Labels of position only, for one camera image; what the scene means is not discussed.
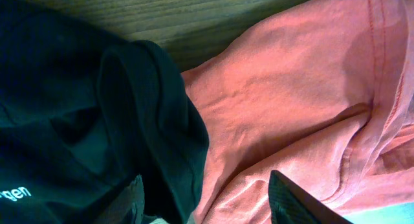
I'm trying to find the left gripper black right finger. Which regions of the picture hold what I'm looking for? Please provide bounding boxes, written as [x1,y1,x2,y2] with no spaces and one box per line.
[268,170,351,224]

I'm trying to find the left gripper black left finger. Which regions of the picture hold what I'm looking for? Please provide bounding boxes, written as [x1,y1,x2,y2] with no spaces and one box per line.
[93,175,145,224]

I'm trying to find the orange soccer t-shirt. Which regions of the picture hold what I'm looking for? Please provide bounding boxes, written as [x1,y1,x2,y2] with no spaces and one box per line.
[182,0,413,223]

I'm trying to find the black garment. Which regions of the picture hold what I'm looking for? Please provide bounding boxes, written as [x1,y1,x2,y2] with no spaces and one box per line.
[1,0,209,223]

